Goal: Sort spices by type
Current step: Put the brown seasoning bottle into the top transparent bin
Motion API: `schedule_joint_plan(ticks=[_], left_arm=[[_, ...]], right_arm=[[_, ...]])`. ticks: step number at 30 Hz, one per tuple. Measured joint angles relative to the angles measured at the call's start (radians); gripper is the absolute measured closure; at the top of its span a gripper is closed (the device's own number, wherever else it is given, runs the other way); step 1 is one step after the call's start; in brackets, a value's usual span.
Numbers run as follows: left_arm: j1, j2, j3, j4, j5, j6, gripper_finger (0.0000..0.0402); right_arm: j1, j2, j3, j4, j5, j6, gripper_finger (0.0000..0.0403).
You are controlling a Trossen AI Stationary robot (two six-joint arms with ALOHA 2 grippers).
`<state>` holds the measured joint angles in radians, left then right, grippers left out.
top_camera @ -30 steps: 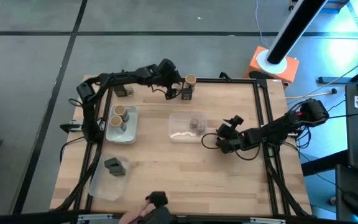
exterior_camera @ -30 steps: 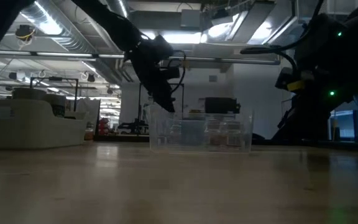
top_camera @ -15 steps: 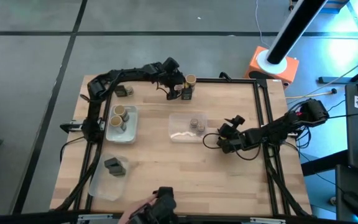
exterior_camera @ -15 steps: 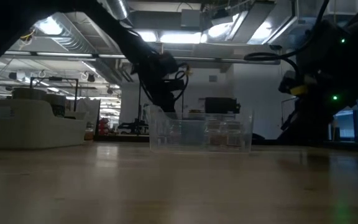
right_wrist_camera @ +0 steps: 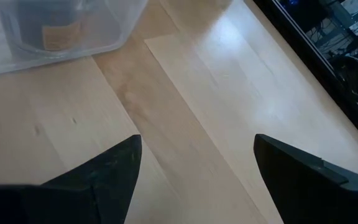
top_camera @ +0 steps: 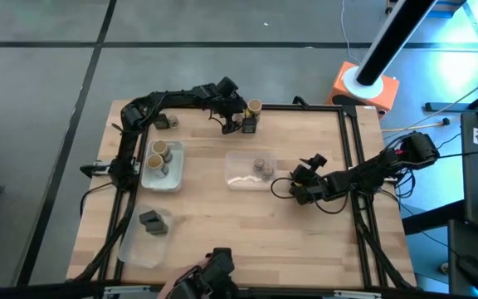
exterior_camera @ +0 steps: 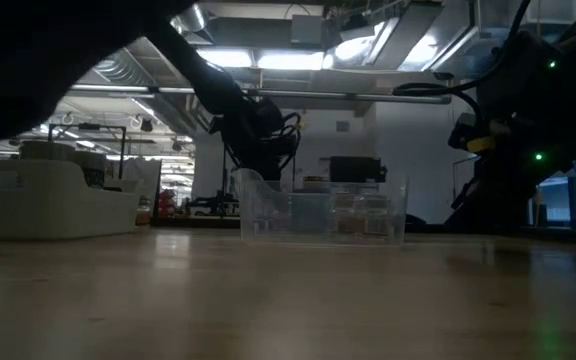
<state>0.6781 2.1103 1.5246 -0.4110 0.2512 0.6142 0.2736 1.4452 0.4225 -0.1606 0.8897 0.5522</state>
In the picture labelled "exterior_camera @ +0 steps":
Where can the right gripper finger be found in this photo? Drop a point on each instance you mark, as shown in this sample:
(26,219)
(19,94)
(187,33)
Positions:
(493,217)

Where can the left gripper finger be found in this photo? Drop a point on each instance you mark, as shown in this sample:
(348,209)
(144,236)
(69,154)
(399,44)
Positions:
(267,174)

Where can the small glass spice jar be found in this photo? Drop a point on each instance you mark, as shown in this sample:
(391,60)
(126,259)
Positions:
(350,220)
(143,215)
(378,220)

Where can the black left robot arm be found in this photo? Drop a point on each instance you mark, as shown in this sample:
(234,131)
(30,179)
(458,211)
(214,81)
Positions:
(43,60)

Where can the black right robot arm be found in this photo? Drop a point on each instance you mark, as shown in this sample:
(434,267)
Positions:
(568,100)

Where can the clear plastic bin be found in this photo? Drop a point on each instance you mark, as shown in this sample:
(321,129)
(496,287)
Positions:
(308,237)

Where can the ceiling light panel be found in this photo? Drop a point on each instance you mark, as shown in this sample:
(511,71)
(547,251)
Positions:
(225,57)
(290,61)

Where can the black equipment box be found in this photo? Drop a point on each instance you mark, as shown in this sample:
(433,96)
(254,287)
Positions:
(358,170)

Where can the horizontal metal ceiling pipe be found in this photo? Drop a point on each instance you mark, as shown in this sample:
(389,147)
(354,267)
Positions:
(343,95)

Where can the red object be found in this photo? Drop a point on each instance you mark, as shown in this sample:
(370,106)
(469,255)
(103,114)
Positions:
(166,202)

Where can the grey ceiling box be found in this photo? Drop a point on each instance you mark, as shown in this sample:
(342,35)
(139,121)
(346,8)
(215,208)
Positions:
(307,30)

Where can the white panel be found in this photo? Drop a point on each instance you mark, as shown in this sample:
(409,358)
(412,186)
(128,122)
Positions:
(143,175)

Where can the white opaque plastic bin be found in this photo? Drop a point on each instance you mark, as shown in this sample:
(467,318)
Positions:
(43,215)

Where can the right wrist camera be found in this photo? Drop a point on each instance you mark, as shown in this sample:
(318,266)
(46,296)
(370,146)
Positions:
(463,130)

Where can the silver spiral ventilation duct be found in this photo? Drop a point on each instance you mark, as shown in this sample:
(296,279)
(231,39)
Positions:
(128,70)
(190,19)

